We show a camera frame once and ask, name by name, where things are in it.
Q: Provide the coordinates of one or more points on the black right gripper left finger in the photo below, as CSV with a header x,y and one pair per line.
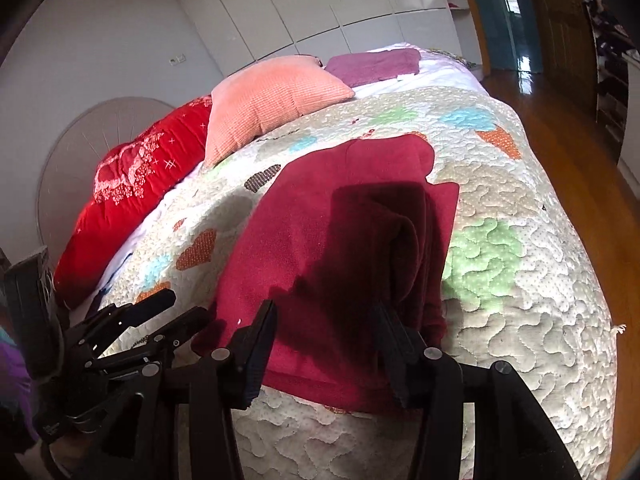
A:
x,y
228,378

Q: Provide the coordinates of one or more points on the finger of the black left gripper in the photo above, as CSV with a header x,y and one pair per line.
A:
x,y
161,345
99,331

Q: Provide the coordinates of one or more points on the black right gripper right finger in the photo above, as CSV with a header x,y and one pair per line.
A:
x,y
513,436

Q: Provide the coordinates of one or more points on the dark red fleece garment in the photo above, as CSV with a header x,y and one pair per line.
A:
x,y
340,235

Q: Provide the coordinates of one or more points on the heart patterned quilt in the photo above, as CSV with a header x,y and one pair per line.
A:
x,y
518,283

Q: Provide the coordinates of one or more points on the round white headboard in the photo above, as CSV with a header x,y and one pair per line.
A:
x,y
66,181

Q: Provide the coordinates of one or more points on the red floral duvet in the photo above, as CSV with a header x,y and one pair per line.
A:
x,y
128,185

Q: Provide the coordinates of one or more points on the pink checked pillow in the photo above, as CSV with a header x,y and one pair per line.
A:
x,y
264,97

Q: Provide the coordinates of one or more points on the purple towel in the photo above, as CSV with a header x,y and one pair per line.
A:
x,y
358,69

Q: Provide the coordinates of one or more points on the white glossy wardrobe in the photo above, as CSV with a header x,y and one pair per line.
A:
x,y
238,33

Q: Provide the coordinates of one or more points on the lilac bed sheet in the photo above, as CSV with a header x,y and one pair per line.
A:
x,y
435,70

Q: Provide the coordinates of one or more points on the cluttered shoe rack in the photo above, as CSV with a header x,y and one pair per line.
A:
x,y
617,88

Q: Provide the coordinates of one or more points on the wooden door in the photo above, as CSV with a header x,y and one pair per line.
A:
x,y
554,35

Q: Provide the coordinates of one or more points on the black camera box left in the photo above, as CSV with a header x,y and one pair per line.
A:
x,y
30,298

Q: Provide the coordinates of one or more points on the wall socket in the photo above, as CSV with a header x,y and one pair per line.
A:
x,y
178,59

